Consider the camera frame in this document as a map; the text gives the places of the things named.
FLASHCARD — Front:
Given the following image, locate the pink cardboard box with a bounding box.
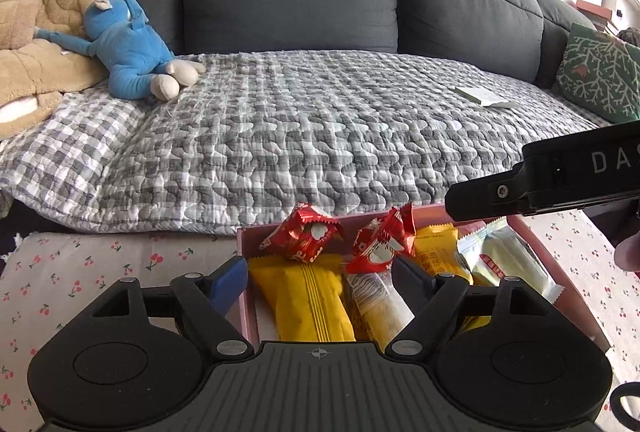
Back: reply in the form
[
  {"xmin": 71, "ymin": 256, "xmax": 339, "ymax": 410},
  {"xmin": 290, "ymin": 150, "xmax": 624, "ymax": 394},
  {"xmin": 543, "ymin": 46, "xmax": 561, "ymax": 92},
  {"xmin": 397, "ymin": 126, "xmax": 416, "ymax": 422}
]
[{"xmin": 236, "ymin": 204, "xmax": 611, "ymax": 354}]

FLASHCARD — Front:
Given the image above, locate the white sandwich bread packet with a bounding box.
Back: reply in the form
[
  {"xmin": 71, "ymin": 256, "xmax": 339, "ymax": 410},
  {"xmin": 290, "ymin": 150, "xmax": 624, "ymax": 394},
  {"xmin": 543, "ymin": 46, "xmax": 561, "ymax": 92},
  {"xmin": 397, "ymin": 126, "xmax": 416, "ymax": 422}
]
[{"xmin": 457, "ymin": 217, "xmax": 566, "ymax": 306}]

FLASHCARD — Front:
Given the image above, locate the orange snack packet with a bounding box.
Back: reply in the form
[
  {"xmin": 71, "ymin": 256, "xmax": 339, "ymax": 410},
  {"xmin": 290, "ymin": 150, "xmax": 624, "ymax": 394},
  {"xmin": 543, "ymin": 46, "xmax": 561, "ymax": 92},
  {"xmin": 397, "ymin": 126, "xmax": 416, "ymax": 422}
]
[{"xmin": 414, "ymin": 223, "xmax": 474, "ymax": 286}]

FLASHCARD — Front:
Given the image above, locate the large ridged yellow snack packet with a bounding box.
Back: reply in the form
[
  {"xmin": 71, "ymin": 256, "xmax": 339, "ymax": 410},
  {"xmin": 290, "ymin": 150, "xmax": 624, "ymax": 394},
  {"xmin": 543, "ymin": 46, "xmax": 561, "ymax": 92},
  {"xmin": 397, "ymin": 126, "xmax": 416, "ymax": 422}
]
[{"xmin": 248, "ymin": 257, "xmax": 357, "ymax": 342}]

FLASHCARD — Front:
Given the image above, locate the red candy packet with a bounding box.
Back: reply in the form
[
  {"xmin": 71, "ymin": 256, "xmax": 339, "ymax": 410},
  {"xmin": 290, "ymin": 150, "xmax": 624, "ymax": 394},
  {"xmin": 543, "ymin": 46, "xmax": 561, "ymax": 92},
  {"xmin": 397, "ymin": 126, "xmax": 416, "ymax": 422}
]
[
  {"xmin": 345, "ymin": 203, "xmax": 417, "ymax": 276},
  {"xmin": 259, "ymin": 202, "xmax": 346, "ymax": 266}
]

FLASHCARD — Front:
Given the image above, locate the white paper sheet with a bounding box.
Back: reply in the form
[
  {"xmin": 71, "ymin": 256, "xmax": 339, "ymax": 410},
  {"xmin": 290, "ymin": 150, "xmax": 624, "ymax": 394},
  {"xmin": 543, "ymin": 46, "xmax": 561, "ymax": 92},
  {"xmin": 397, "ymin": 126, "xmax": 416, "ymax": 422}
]
[{"xmin": 455, "ymin": 86, "xmax": 519, "ymax": 109}]

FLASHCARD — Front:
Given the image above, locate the beige quilted blanket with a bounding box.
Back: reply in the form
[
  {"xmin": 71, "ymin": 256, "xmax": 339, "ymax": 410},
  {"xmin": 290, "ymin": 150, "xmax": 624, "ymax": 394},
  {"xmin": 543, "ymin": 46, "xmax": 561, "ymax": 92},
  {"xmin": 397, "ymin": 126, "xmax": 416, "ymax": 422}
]
[{"xmin": 0, "ymin": 0, "xmax": 109, "ymax": 138}]

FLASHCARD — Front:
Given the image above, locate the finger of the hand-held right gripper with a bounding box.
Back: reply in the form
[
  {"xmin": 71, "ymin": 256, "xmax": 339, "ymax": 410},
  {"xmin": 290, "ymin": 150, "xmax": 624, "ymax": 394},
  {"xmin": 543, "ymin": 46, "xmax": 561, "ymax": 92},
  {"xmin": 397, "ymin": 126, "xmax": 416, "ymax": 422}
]
[{"xmin": 445, "ymin": 163, "xmax": 532, "ymax": 223}]

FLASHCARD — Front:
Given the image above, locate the black strap loop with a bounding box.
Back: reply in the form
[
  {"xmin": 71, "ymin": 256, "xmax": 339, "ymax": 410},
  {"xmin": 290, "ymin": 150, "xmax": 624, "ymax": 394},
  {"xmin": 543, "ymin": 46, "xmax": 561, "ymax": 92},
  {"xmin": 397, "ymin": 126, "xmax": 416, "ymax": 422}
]
[{"xmin": 609, "ymin": 382, "xmax": 640, "ymax": 429}]

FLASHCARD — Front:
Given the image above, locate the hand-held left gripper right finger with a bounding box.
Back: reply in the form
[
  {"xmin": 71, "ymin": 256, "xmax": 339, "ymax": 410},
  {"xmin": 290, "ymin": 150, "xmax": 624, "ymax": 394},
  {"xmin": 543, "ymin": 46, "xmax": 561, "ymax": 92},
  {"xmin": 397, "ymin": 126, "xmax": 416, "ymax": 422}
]
[{"xmin": 385, "ymin": 256, "xmax": 553, "ymax": 360}]

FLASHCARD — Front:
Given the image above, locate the blue plush toy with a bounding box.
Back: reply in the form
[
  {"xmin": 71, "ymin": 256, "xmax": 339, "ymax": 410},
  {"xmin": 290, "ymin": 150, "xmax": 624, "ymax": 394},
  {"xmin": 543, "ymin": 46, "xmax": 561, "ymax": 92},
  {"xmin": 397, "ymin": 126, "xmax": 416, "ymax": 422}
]
[{"xmin": 32, "ymin": 0, "xmax": 206, "ymax": 102}]

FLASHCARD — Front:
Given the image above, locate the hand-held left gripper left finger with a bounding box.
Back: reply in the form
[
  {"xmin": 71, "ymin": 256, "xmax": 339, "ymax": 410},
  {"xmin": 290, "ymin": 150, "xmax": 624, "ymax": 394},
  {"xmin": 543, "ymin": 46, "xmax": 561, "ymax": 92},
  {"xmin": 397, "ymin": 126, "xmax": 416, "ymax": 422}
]
[{"xmin": 92, "ymin": 257, "xmax": 255, "ymax": 360}]

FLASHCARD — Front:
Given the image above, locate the grey checkered quilt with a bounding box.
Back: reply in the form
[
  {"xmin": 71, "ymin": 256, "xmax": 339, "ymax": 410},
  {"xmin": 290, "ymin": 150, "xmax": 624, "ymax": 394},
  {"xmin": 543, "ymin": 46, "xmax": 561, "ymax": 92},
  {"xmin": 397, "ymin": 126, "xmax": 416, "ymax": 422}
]
[{"xmin": 0, "ymin": 49, "xmax": 616, "ymax": 236}]

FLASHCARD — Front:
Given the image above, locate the green branch pattern pillow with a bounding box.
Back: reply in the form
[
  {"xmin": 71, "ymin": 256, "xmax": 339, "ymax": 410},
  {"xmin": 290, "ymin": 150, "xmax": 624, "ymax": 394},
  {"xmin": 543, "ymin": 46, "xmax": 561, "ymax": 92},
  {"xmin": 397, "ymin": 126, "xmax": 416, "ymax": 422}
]
[{"xmin": 555, "ymin": 23, "xmax": 640, "ymax": 123}]

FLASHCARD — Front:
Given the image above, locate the stack of books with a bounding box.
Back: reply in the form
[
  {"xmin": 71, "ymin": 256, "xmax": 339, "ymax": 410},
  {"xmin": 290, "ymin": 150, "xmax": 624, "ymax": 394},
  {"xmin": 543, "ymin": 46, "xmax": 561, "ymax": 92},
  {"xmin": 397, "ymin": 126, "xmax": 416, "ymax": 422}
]
[{"xmin": 575, "ymin": 0, "xmax": 619, "ymax": 36}]

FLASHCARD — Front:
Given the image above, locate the clear wafer biscuit packet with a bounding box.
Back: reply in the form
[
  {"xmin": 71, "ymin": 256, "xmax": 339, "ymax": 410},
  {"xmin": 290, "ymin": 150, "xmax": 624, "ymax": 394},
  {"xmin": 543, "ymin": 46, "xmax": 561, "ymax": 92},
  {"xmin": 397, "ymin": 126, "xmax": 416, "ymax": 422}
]
[{"xmin": 344, "ymin": 271, "xmax": 417, "ymax": 349}]

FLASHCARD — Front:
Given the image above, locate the person's right hand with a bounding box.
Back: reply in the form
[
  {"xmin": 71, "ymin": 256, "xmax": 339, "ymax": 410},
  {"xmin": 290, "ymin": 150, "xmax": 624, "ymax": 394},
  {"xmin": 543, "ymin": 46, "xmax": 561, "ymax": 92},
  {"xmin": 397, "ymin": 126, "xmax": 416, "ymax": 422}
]
[{"xmin": 615, "ymin": 238, "xmax": 640, "ymax": 271}]

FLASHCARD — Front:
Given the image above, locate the cherry print tablecloth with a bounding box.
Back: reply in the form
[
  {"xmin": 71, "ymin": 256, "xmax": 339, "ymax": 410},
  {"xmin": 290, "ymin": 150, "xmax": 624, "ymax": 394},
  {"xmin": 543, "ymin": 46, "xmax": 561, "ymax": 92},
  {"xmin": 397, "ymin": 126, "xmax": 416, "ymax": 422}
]
[{"xmin": 0, "ymin": 209, "xmax": 640, "ymax": 432}]

